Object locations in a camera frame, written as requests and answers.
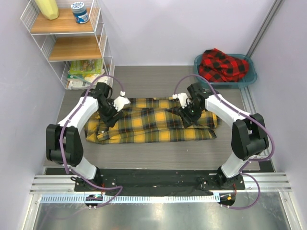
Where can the teal plastic basket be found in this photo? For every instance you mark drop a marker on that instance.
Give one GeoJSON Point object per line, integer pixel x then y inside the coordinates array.
{"type": "Point", "coordinates": [249, 78]}

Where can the red plaid long sleeve shirt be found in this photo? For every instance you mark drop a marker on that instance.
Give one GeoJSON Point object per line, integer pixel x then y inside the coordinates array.
{"type": "Point", "coordinates": [218, 67]}

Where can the blue lidded jar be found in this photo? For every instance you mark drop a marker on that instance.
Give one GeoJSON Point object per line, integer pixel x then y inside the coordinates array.
{"type": "Point", "coordinates": [79, 12]}

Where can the aluminium frame rail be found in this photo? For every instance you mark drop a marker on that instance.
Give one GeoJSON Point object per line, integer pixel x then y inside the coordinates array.
{"type": "Point", "coordinates": [277, 4]}

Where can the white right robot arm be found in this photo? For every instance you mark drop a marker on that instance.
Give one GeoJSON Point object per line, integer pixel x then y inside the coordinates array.
{"type": "Point", "coordinates": [248, 138]}

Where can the white wire shelf rack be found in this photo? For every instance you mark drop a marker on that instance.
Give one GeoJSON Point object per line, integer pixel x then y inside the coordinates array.
{"type": "Point", "coordinates": [63, 41]}

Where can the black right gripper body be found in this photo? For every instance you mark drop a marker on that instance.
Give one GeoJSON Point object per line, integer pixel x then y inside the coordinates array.
{"type": "Point", "coordinates": [191, 113]}

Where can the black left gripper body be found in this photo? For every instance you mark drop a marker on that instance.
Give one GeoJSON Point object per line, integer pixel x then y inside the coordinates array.
{"type": "Point", "coordinates": [109, 113]}

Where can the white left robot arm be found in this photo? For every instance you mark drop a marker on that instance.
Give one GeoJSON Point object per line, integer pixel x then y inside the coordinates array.
{"type": "Point", "coordinates": [63, 142]}

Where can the yellow plaid long sleeve shirt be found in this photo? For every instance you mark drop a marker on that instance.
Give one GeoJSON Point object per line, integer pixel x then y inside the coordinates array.
{"type": "Point", "coordinates": [150, 120]}

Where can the white slotted cable duct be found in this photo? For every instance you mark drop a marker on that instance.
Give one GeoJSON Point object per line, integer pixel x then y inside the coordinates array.
{"type": "Point", "coordinates": [98, 199]}

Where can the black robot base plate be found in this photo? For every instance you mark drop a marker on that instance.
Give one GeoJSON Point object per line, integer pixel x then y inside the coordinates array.
{"type": "Point", "coordinates": [141, 182]}

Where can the yellow plastic bottle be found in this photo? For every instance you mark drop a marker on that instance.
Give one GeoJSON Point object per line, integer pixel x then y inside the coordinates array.
{"type": "Point", "coordinates": [48, 8]}

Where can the stack of books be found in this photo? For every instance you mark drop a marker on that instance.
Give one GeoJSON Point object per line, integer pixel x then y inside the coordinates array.
{"type": "Point", "coordinates": [83, 81]}

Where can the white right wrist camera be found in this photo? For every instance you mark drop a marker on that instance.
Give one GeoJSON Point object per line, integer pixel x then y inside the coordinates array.
{"type": "Point", "coordinates": [183, 99]}

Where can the green picture book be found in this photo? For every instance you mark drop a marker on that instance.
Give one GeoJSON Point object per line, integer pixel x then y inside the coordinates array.
{"type": "Point", "coordinates": [90, 66]}

